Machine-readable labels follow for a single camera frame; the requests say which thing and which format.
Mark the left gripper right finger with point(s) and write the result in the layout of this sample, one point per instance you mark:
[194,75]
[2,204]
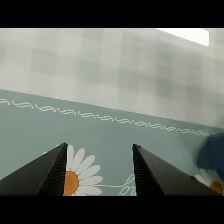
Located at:
[160,176]

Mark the blue shirt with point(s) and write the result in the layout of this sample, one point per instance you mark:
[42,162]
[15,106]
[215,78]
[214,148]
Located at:
[213,155]

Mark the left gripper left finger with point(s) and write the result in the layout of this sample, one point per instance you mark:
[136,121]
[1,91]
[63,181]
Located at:
[43,175]

